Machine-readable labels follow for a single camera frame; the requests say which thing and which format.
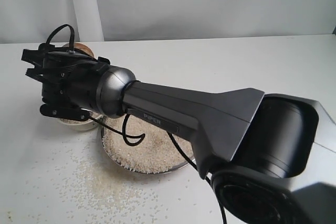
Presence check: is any white vertical post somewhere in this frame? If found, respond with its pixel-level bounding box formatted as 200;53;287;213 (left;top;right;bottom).
73;0;104;42

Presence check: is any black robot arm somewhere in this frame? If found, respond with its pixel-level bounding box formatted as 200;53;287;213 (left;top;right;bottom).
40;51;335;223

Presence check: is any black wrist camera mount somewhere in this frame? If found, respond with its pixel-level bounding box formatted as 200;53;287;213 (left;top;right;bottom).
39;104;92;122

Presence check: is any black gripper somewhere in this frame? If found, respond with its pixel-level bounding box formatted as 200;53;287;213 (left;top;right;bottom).
42;51;109;112

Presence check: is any black cable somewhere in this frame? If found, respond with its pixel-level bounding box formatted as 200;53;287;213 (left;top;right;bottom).
20;24;229;224

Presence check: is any white ceramic bowl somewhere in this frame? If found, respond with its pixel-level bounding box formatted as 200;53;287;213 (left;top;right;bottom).
57;119;99;131

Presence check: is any spilled rice on table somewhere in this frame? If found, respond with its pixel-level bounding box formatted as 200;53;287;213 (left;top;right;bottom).
39;134;221;224

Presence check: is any brown wooden cup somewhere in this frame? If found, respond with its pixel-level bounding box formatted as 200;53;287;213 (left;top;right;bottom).
74;42;94;58

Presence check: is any rice heap in tray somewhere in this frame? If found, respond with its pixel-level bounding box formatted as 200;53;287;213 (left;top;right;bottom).
102;116;196;174

